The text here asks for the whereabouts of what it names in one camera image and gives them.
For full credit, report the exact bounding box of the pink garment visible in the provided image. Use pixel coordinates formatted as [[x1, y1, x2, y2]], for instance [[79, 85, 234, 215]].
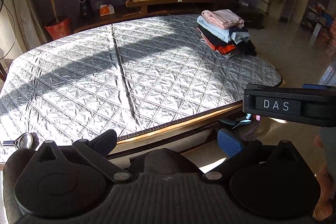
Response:
[[201, 9, 244, 30]]

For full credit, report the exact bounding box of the person's right hand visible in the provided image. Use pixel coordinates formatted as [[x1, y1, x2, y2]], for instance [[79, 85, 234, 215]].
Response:
[[312, 134, 336, 222]]

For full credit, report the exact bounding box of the black office chair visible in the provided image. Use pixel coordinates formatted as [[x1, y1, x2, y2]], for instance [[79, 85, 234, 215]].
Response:
[[3, 148, 203, 223]]

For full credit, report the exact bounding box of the magnifying glass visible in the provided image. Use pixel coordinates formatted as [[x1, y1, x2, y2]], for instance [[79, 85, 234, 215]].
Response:
[[3, 132, 39, 149]]

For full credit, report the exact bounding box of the grey quilted table cover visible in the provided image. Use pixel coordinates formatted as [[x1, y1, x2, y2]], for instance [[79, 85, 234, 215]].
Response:
[[0, 13, 283, 164]]

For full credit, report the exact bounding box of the black folded garment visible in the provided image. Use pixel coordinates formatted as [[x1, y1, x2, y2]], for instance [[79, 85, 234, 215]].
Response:
[[197, 25, 257, 56]]

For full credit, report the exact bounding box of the orange folded garment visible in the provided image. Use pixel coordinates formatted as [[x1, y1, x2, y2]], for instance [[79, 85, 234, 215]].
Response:
[[201, 34, 240, 59]]

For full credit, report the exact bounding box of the light blue folded garment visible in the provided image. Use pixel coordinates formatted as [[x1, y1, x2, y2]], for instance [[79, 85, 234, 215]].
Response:
[[197, 15, 250, 44]]

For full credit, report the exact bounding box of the red plant pot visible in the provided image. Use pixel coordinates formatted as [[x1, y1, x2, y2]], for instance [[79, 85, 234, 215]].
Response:
[[45, 16, 73, 40]]

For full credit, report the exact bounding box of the orange tissue box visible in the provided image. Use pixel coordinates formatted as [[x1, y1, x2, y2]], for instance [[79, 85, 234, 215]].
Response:
[[99, 5, 114, 16]]

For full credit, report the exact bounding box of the wooden TV bench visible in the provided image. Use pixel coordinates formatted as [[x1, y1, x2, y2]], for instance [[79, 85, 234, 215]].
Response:
[[74, 0, 264, 33]]

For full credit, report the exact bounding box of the black fan cable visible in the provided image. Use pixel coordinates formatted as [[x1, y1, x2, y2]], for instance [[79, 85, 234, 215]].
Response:
[[0, 0, 17, 60]]

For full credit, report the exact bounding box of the black speaker with ring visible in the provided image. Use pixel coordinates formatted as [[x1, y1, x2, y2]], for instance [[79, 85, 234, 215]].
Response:
[[78, 0, 93, 17]]

